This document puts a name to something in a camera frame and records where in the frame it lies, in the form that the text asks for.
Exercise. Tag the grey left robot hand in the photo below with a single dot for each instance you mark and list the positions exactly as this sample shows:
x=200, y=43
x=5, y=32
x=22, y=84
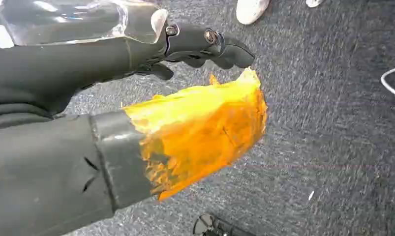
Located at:
x=54, y=169

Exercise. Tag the black robot foot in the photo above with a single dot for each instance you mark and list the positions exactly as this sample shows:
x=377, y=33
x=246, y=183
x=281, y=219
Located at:
x=216, y=228

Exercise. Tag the person's white shoe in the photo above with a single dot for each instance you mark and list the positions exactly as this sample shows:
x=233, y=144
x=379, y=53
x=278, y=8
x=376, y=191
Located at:
x=313, y=2
x=251, y=9

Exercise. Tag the small white paper scrap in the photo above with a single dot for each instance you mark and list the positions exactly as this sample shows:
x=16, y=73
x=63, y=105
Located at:
x=311, y=195

